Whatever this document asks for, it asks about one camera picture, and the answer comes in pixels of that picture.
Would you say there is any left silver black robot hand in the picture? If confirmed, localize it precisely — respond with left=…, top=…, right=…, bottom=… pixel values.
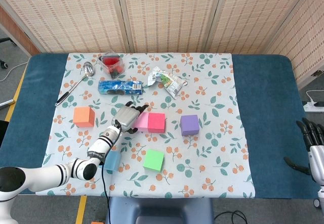
left=111, top=101, right=150, bottom=135

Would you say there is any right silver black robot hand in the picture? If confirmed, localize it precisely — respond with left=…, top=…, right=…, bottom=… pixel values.
left=283, top=117, right=324, bottom=184

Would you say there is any pink foam cube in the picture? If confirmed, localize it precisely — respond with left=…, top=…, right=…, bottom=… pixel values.
left=133, top=112, right=149, bottom=131

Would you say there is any red foam cube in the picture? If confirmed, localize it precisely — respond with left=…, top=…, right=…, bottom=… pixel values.
left=147, top=112, right=167, bottom=133

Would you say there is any orange foam cube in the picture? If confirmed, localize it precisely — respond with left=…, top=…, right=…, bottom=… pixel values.
left=72, top=106, right=96, bottom=128

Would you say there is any light blue foam cube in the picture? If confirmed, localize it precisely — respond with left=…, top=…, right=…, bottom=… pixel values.
left=103, top=150, right=122, bottom=171

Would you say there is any green foam cube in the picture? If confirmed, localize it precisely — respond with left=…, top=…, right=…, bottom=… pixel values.
left=143, top=149, right=165, bottom=172

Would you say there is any purple foam cube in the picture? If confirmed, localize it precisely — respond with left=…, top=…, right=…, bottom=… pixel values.
left=180, top=114, right=200, bottom=137

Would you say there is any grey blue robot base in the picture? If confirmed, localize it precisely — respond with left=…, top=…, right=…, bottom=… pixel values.
left=105, top=197, right=215, bottom=224

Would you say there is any blue cookie package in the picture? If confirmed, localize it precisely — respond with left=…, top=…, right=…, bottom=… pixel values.
left=98, top=79, right=144, bottom=96

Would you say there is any white power strip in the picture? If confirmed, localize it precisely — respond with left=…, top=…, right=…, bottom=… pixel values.
left=303, top=101, right=324, bottom=113

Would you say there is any clear box with red items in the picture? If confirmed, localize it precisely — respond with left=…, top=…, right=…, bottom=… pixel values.
left=98, top=50, right=125, bottom=79

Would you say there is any crumpled silver snack bag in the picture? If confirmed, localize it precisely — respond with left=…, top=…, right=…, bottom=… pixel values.
left=147, top=66, right=188, bottom=100

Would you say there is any teal table cover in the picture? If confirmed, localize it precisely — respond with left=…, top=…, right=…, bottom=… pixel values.
left=0, top=53, right=320, bottom=200

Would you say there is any floral print tablecloth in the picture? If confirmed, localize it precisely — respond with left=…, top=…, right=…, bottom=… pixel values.
left=35, top=53, right=256, bottom=199

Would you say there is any bamboo folding screen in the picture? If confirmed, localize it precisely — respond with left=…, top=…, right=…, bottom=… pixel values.
left=0, top=0, right=324, bottom=83

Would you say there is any grey metal bar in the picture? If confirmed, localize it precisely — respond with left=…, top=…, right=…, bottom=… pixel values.
left=0, top=98, right=16, bottom=108

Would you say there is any person in dark clothes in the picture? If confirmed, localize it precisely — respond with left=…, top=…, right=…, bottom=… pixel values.
left=0, top=119, right=11, bottom=148

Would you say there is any black office chair base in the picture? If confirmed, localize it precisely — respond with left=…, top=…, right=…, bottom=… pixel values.
left=0, top=37, right=17, bottom=70

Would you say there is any metal spoon black handle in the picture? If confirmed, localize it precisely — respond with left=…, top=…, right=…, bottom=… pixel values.
left=55, top=61, right=95, bottom=107

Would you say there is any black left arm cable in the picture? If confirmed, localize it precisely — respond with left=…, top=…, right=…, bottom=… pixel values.
left=100, top=155, right=112, bottom=224

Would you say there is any white charger cable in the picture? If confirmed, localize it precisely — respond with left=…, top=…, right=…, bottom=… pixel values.
left=305, top=89, right=324, bottom=104

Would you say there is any black floor cable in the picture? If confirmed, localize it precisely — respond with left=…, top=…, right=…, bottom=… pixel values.
left=214, top=210, right=248, bottom=224

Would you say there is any white floor cable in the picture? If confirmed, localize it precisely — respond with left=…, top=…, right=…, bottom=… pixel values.
left=0, top=61, right=28, bottom=82

